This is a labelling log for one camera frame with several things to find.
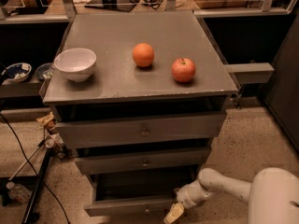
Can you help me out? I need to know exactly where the grey middle drawer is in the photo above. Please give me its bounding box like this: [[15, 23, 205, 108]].
[[75, 147, 211, 175]]

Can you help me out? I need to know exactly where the grey side shelf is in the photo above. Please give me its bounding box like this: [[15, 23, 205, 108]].
[[225, 63, 274, 85]]

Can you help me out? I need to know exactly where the grey drawer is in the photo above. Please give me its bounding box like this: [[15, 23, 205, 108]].
[[75, 147, 211, 175], [84, 166, 195, 217], [57, 111, 226, 149]]

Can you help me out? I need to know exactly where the orange fruit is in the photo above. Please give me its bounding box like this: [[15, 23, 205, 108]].
[[133, 43, 154, 67]]

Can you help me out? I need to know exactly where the clear plastic bottle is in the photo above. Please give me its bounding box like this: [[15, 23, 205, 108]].
[[7, 181, 31, 203]]

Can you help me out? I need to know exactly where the grey bottom drawer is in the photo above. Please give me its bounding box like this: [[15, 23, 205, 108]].
[[84, 166, 195, 217]]

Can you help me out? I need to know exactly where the grey top drawer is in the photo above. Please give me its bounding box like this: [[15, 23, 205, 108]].
[[57, 111, 226, 149]]

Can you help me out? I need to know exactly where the blue patterned bowl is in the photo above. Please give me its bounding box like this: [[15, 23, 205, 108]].
[[5, 63, 32, 83]]

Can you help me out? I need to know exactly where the black floor cable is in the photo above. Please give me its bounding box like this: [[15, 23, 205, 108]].
[[0, 111, 71, 224]]

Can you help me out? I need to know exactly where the black monitor base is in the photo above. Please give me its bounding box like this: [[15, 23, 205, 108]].
[[85, 0, 136, 12]]

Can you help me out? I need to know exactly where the small dark bowl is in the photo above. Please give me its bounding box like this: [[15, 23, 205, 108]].
[[35, 63, 54, 81]]

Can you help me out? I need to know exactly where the crumpled snack wrapper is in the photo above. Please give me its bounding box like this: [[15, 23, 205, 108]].
[[36, 112, 56, 133]]

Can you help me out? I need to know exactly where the black tripod stand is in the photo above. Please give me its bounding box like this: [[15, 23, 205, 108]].
[[8, 138, 55, 224]]

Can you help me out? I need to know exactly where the grey drawer cabinet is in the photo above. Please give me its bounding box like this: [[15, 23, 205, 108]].
[[39, 10, 239, 194]]

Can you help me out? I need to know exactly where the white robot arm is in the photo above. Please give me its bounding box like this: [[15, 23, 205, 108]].
[[164, 167, 299, 224]]

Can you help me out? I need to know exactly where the white ceramic bowl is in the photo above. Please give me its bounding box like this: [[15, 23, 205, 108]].
[[53, 48, 96, 82]]

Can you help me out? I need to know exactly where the red apple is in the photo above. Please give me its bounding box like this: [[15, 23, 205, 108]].
[[171, 58, 196, 83]]

